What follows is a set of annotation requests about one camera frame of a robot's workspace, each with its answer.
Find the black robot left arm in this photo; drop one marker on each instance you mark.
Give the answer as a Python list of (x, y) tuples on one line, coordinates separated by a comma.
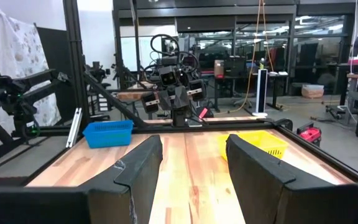
[(179, 117)]

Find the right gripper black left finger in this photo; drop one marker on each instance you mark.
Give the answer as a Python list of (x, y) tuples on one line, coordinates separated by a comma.
[(132, 193)]

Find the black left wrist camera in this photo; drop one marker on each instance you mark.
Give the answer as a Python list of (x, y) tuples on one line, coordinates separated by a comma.
[(168, 76)]

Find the silver aluminium bar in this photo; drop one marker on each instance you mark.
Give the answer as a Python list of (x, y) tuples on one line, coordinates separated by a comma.
[(74, 127)]

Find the blue plastic basket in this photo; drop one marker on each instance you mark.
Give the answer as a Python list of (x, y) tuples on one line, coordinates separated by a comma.
[(107, 138)]

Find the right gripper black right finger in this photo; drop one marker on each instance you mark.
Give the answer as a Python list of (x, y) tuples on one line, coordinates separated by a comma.
[(259, 186)]

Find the black partition panel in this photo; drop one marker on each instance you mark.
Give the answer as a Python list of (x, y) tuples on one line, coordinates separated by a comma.
[(51, 46)]

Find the white tower fan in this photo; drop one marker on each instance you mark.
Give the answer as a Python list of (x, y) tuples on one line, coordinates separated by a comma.
[(261, 93)]

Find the yellow slotted plastic basket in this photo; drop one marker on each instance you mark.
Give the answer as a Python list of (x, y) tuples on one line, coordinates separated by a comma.
[(266, 141)]

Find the white paw print cloth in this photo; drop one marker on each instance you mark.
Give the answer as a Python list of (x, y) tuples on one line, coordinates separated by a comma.
[(20, 46)]

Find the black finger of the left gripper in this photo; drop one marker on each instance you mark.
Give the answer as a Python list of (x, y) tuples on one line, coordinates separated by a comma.
[(167, 99), (182, 97)]

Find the red power tool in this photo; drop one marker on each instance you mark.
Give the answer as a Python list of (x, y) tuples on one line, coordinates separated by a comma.
[(311, 135)]

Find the brown cardboard box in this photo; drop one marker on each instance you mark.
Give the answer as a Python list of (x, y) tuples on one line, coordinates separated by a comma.
[(312, 91)]

